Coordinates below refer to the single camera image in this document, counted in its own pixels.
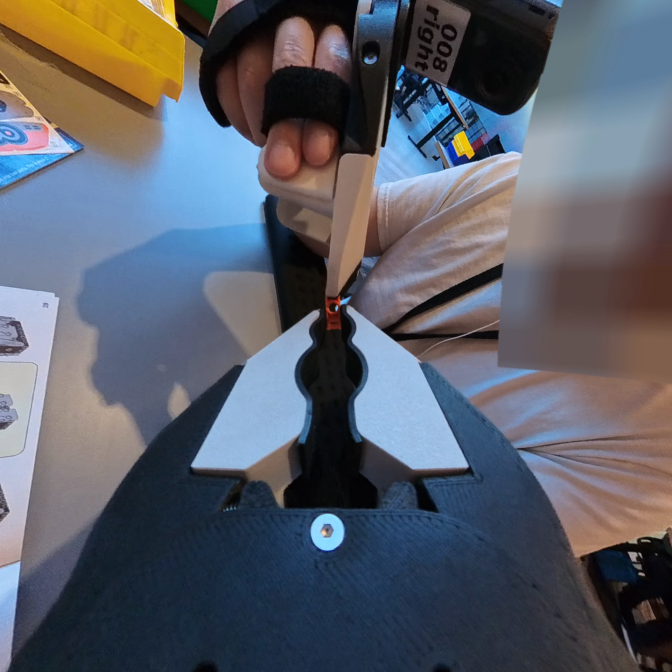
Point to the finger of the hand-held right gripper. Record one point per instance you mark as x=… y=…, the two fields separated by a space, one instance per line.
x=351 y=210

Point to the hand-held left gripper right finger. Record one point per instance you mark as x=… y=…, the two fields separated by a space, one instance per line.
x=409 y=420

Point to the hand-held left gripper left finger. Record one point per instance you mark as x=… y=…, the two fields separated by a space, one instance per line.
x=252 y=420

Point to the black perforated building piece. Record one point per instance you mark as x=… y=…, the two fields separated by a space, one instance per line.
x=302 y=283

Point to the small orange connector piece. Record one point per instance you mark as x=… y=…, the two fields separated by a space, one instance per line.
x=334 y=317

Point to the person's right forearm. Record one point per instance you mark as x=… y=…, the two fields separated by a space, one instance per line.
x=372 y=236

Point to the person's right hand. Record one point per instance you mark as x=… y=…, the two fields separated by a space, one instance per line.
x=286 y=44

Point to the person's pale shirt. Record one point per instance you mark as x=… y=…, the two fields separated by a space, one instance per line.
x=446 y=220

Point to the red storage bin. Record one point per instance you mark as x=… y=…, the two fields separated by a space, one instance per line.
x=480 y=143

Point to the yellow storage bin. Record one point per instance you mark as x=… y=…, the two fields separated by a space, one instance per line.
x=461 y=144

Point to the white instruction manual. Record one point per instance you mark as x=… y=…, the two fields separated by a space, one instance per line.
x=31 y=420

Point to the green box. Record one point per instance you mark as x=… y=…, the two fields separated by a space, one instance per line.
x=197 y=6

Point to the dark cluttered pile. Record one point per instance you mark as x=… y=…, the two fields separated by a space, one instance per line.
x=630 y=603

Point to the yellow box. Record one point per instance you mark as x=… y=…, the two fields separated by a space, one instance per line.
x=105 y=42

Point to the blue booklet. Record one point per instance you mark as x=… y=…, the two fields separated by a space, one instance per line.
x=31 y=165

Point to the sticker sheet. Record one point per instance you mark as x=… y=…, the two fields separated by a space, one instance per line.
x=26 y=126

